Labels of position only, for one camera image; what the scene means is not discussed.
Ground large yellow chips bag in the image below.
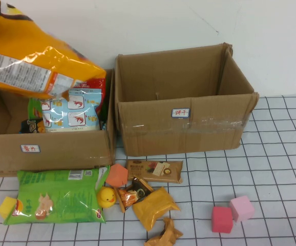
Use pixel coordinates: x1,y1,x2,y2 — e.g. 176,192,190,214
0,0,107,100

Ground mustard yellow snack packet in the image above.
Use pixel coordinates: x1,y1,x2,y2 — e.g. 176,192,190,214
132,187,181,233

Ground mustard wrapper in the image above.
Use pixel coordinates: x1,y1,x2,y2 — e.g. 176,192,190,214
144,217,184,246

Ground slim green snack bag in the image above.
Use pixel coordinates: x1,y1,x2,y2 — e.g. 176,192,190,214
27,97,45,121

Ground black snack bag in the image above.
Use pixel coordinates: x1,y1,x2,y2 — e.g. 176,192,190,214
18,117,48,134

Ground dark brown snack packet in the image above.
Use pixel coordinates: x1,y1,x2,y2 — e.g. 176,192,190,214
113,176,154,213

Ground red shrimp cracker bag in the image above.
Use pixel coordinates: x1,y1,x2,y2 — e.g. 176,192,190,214
41,78,107,133

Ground low cardboard box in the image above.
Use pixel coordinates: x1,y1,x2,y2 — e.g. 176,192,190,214
0,68,117,178

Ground yellow foam cube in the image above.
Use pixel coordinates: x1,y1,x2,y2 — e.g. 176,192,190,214
0,196,17,220

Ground green potato chips bag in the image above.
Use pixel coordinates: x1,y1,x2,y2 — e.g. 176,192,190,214
3,165,111,226

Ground orange foam block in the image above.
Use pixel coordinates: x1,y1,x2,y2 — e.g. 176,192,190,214
104,163,129,187

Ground tall cardboard box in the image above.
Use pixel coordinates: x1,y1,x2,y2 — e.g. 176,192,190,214
114,43,260,157

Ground yellow rubber duck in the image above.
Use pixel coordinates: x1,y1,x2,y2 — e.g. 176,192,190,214
96,186,117,208

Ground brown wafer biscuit pack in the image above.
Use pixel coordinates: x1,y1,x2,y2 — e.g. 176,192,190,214
126,159,184,185

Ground red foam cube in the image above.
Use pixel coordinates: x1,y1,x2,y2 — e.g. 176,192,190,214
211,206,234,234

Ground white checkered tablecloth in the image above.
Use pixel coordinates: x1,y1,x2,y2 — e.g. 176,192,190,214
0,93,296,246

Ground pink foam cube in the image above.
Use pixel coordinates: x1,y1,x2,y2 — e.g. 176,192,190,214
229,195,256,222

